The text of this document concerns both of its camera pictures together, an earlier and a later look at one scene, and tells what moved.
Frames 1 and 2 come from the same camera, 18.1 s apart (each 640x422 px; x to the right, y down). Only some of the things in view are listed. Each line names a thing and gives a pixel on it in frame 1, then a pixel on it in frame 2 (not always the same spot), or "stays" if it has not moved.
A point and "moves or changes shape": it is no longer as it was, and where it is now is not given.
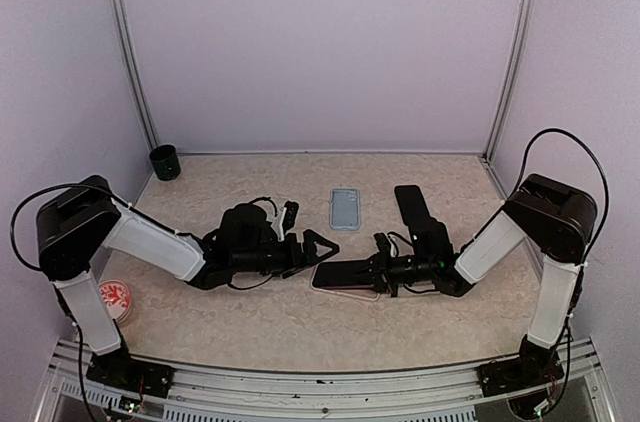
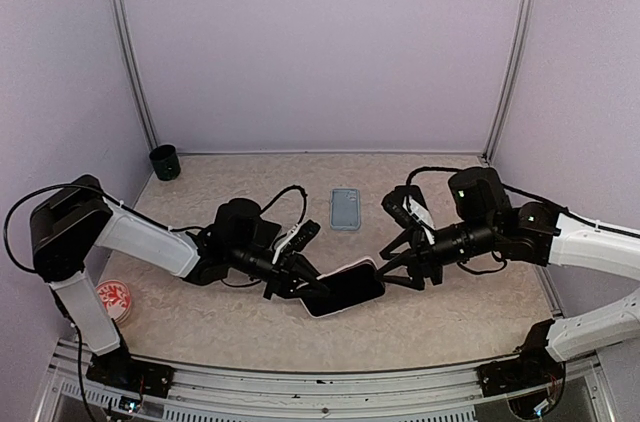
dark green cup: (165, 161) stays
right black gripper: (378, 270) -> (421, 250)
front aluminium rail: (71, 393) stays
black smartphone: (346, 274) moves or changes shape
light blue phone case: (345, 209) stays
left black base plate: (121, 370) stays
